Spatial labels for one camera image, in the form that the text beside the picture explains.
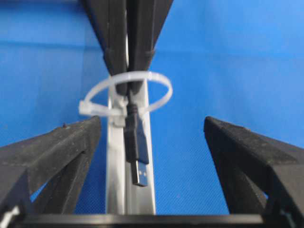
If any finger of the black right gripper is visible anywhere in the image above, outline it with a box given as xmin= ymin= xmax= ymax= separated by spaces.
xmin=127 ymin=0 xmax=176 ymax=95
xmin=80 ymin=0 xmax=130 ymax=95

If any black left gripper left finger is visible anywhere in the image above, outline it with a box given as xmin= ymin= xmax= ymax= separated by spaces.
xmin=0 ymin=116 xmax=101 ymax=228

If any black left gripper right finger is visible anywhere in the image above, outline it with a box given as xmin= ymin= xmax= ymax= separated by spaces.
xmin=203 ymin=116 xmax=304 ymax=228

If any black USB cable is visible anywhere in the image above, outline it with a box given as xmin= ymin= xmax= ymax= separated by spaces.
xmin=123 ymin=82 xmax=151 ymax=188

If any white zip tie loop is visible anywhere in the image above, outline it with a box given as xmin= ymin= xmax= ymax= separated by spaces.
xmin=78 ymin=71 xmax=173 ymax=118

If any blue mesh mat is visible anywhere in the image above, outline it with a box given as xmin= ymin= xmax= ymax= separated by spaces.
xmin=0 ymin=0 xmax=304 ymax=214

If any aluminium extrusion frame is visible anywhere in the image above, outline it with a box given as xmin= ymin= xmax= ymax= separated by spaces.
xmin=105 ymin=81 xmax=156 ymax=215

